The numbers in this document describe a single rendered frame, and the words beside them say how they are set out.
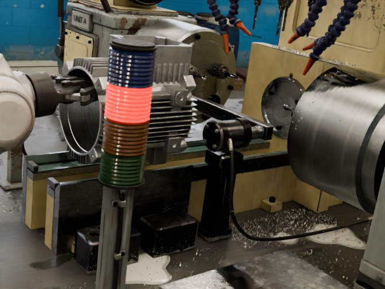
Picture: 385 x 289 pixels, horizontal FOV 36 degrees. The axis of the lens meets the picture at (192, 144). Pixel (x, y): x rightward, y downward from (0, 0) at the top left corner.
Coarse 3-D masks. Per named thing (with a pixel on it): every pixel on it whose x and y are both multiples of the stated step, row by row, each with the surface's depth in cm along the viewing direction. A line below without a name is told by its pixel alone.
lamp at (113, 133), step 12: (108, 120) 75; (108, 132) 75; (120, 132) 75; (132, 132) 75; (144, 132) 76; (108, 144) 76; (120, 144) 75; (132, 144) 75; (144, 144) 77; (132, 156) 76
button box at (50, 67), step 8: (8, 64) 121; (16, 64) 122; (24, 64) 124; (32, 64) 125; (40, 64) 126; (48, 64) 127; (56, 64) 128; (24, 72) 123; (32, 72) 124; (48, 72) 127; (56, 72) 128
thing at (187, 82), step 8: (64, 64) 107; (72, 64) 107; (64, 72) 108; (104, 80) 98; (184, 80) 109; (192, 80) 110; (96, 88) 99; (104, 88) 98; (192, 88) 110; (184, 144) 113; (96, 152) 101; (96, 160) 102
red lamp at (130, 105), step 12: (108, 84) 74; (108, 96) 75; (120, 96) 73; (132, 96) 73; (144, 96) 74; (108, 108) 75; (120, 108) 74; (132, 108) 74; (144, 108) 75; (120, 120) 74; (132, 120) 74; (144, 120) 76
